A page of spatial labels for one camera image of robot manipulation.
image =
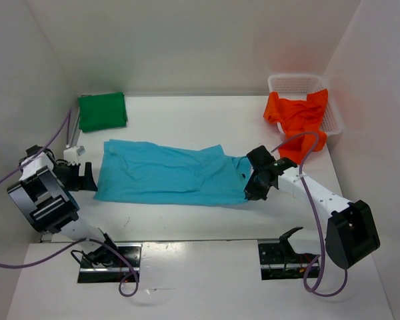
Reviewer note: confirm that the light blue t shirt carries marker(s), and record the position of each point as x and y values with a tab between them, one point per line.
143	172

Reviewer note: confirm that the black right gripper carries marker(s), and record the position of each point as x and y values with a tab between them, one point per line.
251	192

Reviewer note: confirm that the orange t shirt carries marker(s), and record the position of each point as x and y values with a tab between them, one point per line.
294	118

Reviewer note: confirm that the green t shirt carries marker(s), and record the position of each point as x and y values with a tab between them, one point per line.
101	112

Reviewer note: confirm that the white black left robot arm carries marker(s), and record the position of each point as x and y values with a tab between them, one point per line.
43	193

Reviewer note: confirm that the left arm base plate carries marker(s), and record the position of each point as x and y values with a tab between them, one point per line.
113	271

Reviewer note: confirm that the white plastic basket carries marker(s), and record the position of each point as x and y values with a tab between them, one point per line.
313	89

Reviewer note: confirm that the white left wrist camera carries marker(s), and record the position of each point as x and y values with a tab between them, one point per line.
72	154

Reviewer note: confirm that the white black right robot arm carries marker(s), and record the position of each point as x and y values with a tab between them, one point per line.
350	232

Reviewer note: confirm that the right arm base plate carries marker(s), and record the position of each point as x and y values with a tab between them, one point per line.
277	263

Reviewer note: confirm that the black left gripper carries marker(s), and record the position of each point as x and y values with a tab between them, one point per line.
80	182

